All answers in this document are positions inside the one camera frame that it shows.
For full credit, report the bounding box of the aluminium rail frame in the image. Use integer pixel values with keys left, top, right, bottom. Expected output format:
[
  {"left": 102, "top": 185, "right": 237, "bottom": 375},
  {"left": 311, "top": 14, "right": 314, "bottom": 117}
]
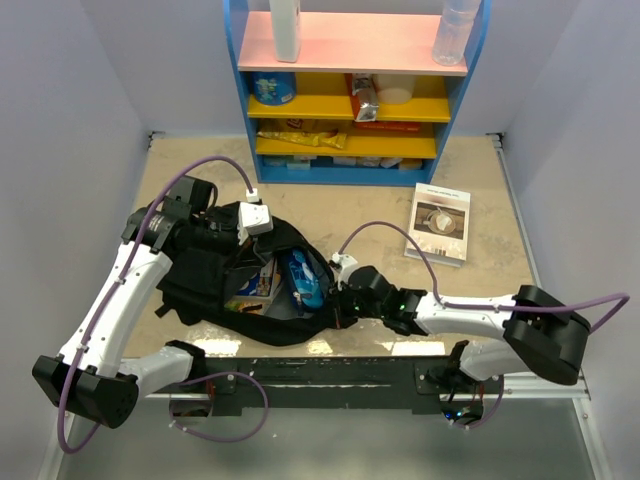
[{"left": 37, "top": 130, "right": 613, "bottom": 480}]

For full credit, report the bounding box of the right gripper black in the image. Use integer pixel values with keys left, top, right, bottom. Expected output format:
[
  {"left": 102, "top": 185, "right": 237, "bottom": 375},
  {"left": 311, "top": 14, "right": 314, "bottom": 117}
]
[{"left": 318, "top": 279, "right": 386, "bottom": 330}]

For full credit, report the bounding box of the orange flat box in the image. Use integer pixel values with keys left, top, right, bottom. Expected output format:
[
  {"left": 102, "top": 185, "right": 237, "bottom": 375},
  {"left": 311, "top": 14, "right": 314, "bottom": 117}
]
[{"left": 352, "top": 121, "right": 422, "bottom": 133}]

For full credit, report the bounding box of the blue round tin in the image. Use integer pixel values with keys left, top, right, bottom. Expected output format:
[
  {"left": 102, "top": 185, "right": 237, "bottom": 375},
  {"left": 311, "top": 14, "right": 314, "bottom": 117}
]
[{"left": 252, "top": 72, "right": 297, "bottom": 106}]

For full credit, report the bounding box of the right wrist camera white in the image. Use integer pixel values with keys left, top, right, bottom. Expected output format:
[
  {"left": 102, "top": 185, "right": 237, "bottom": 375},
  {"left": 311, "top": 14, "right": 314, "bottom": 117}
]
[{"left": 330, "top": 252, "right": 359, "bottom": 290}]

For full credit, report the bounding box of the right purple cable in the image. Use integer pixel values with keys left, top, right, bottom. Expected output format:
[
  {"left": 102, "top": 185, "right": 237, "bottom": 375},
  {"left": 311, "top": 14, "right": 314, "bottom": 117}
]
[{"left": 337, "top": 220, "right": 631, "bottom": 431}]

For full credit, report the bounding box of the white carton on shelf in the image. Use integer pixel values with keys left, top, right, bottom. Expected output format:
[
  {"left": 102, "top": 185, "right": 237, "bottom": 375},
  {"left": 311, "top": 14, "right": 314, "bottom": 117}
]
[{"left": 269, "top": 0, "right": 301, "bottom": 63}]

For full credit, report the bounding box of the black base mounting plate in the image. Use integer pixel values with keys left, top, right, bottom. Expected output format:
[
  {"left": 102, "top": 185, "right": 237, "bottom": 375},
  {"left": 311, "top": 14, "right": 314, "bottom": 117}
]
[{"left": 159, "top": 356, "right": 499, "bottom": 416}]

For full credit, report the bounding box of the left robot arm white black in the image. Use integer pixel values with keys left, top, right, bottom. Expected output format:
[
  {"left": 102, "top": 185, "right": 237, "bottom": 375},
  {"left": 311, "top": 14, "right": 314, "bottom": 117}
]
[{"left": 32, "top": 176, "right": 262, "bottom": 429}]

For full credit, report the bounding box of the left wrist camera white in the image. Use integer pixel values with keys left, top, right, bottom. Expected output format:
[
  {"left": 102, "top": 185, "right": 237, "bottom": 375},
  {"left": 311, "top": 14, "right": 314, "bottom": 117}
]
[{"left": 237, "top": 187, "right": 274, "bottom": 244}]

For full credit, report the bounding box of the clear plastic bottle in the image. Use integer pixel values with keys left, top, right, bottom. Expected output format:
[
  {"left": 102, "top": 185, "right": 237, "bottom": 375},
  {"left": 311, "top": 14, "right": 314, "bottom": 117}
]
[{"left": 432, "top": 0, "right": 481, "bottom": 66}]

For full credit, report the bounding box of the silver orange snack bag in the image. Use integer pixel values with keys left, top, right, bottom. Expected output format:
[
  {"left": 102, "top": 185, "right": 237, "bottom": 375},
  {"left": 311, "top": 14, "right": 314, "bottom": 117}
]
[{"left": 351, "top": 73, "right": 379, "bottom": 123}]

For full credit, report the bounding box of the white plastic tub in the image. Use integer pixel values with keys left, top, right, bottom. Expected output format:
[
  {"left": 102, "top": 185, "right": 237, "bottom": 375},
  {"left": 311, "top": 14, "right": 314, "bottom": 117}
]
[{"left": 373, "top": 74, "right": 416, "bottom": 105}]

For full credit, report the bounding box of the blue comic book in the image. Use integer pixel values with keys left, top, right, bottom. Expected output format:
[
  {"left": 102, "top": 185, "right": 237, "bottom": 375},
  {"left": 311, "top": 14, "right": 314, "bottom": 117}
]
[{"left": 225, "top": 259, "right": 282, "bottom": 315}]

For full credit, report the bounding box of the yellow chips bag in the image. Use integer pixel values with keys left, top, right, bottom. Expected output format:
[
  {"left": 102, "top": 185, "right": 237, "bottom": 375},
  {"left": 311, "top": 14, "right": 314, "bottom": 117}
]
[{"left": 256, "top": 118, "right": 348, "bottom": 149}]

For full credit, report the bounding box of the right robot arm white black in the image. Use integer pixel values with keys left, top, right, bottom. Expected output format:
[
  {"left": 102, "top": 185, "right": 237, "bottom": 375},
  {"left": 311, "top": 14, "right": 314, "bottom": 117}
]
[{"left": 337, "top": 264, "right": 591, "bottom": 393}]

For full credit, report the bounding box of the black backpack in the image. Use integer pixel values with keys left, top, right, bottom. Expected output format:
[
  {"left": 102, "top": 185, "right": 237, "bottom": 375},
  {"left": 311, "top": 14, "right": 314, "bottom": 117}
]
[{"left": 145, "top": 201, "right": 353, "bottom": 347}]

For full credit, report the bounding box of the blue zip pencil case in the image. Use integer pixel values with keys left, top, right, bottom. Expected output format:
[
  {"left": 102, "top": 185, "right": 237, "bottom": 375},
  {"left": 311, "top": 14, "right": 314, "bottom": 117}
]
[{"left": 277, "top": 248, "right": 324, "bottom": 314}]

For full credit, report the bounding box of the blue shelf unit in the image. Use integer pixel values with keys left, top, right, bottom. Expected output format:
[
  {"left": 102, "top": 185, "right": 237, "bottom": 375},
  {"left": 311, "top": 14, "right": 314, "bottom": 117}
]
[{"left": 223, "top": 1, "right": 491, "bottom": 187}]

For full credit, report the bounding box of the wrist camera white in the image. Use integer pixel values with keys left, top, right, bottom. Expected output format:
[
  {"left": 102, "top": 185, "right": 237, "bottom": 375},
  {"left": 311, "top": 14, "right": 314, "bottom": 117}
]
[
  {"left": 330, "top": 252, "right": 359, "bottom": 290},
  {"left": 237, "top": 187, "right": 274, "bottom": 244}
]

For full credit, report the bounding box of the white coffee cover book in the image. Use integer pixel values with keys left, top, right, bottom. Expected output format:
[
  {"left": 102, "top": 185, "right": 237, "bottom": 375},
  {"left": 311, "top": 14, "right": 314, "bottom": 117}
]
[{"left": 404, "top": 183, "right": 471, "bottom": 267}]

